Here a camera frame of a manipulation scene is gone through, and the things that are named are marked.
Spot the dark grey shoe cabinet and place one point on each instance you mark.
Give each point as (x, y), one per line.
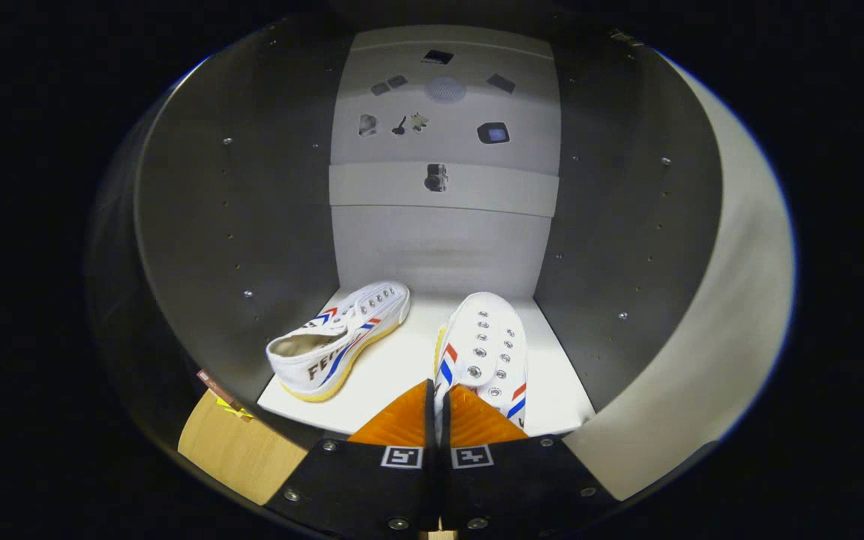
(199, 225)

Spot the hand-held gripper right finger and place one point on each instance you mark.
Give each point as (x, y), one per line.
(522, 480)

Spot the yellow book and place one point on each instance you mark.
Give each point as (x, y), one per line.
(235, 411)

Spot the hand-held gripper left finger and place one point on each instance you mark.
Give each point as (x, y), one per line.
(357, 480)

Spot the white canvas shoe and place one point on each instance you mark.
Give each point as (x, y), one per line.
(488, 337)
(342, 330)

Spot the white cabinet shelf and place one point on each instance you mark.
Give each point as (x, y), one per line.
(402, 360)

